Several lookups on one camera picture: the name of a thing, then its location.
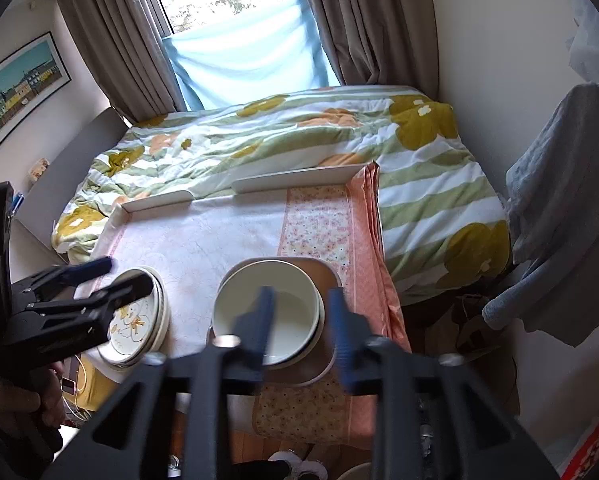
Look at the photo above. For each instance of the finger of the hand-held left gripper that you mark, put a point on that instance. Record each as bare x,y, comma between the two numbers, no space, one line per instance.
69,277
99,305

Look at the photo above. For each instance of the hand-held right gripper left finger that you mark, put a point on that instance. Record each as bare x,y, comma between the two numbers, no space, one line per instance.
265,310

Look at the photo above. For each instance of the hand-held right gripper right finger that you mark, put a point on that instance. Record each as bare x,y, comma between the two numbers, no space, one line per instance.
339,330

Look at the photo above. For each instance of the thick-rimmed cream bowl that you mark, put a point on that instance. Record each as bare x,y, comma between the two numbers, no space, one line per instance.
322,320

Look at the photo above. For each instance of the small cream bowl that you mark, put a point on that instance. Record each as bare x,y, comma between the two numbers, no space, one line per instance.
289,310

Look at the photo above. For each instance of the floral print plate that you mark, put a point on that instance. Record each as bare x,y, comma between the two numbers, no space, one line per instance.
129,327

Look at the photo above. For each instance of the pink square bowl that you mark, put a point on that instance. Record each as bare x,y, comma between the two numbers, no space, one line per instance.
324,275

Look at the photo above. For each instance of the white deep plate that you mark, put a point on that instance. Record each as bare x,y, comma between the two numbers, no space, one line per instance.
161,310

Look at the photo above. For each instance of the cream plate with yellow centre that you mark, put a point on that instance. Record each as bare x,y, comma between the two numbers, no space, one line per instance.
168,317

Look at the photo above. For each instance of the person's left forearm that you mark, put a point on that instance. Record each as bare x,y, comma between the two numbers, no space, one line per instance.
4,455

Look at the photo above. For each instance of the person's left hand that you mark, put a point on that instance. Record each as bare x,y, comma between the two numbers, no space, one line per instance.
19,402

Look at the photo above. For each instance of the smartphone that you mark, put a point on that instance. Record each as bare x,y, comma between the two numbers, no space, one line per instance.
68,386

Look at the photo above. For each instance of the pink floral-border tablecloth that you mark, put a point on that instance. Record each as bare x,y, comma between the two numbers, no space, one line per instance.
194,240

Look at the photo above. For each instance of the small printed box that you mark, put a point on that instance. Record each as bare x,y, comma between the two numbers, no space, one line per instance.
38,169

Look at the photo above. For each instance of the grey headboard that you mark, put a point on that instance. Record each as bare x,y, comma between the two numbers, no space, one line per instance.
79,150

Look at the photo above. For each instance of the white tray table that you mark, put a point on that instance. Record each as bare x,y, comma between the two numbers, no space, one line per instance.
289,180

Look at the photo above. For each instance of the brown paper bag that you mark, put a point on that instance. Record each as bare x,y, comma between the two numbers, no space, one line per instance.
479,330

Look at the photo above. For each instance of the white slipper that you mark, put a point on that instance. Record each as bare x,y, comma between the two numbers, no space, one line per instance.
279,458
307,470

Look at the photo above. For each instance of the floral striped blanket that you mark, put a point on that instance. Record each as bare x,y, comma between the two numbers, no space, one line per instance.
429,185

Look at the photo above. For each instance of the brown curtain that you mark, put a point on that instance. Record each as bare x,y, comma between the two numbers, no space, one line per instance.
114,35
374,20

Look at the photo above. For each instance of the light blue cloth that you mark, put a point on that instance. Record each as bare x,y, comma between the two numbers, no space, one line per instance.
244,60

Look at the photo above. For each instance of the grey garment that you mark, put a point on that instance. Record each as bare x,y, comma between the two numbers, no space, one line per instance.
569,185

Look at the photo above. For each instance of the wall poster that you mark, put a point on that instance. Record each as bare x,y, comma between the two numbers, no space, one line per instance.
19,85

